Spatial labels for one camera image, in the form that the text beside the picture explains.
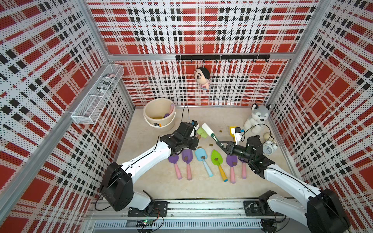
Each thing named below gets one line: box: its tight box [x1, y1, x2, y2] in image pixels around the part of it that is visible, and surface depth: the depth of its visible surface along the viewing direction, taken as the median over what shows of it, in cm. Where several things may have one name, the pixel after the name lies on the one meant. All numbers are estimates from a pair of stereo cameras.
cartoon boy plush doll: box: [193, 66, 211, 92], surface depth 94 cm
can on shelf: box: [96, 77, 115, 93], surface depth 78 cm
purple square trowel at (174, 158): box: [168, 153, 182, 180], surface depth 92 cm
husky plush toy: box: [243, 103, 272, 135], surface depth 95 cm
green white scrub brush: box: [196, 122, 221, 143], surface depth 84 cm
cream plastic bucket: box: [142, 98, 177, 131], surface depth 99 cm
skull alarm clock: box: [262, 132, 278, 155], surface depth 91 cm
